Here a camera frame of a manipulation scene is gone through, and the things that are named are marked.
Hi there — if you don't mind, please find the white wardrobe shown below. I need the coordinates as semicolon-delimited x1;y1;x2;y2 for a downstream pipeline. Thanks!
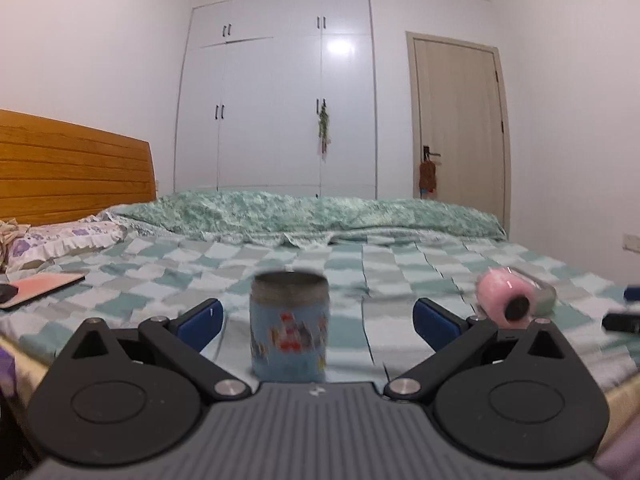
173;0;379;201

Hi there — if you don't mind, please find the beige crumpled cloth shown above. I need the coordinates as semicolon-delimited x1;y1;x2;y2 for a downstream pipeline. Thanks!
0;217;32;272

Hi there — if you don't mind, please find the purple cloth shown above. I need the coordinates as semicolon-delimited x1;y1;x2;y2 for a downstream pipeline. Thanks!
0;346;20;392

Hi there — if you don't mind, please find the pink cup with black cap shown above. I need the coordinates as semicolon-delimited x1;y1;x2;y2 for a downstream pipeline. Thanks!
474;267;559;329

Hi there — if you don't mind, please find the blue printed cup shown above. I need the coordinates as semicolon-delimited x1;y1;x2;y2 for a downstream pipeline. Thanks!
249;270;331;384

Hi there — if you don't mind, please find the purple floral pillow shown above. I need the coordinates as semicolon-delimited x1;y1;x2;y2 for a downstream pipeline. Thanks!
6;214;128;275

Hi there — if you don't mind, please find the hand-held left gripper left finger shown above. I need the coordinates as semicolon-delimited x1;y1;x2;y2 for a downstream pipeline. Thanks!
57;298;252;402

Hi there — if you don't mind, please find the hanging dried green plant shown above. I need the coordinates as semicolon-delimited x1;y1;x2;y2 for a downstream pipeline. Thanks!
317;101;332;163

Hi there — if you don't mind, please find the red bag on handle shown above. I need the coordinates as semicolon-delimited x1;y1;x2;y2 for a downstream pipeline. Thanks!
418;159;437;195

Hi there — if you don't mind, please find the wooden bed headboard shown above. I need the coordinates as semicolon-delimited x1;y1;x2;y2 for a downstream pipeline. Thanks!
0;108;158;227

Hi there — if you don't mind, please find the checkered green bed sheet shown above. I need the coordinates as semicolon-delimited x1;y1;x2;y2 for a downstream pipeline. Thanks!
0;232;640;393

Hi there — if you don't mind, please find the beige wooden door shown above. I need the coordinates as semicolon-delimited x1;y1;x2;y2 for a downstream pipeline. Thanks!
405;31;512;237

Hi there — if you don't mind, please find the green patterned quilt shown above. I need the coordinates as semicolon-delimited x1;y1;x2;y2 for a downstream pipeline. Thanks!
98;189;507;249

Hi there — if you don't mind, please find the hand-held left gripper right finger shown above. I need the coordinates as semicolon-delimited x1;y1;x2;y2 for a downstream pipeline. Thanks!
383;298;582;402

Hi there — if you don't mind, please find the pink mouse pad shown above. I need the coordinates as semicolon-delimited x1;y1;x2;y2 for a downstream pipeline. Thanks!
0;272;87;309

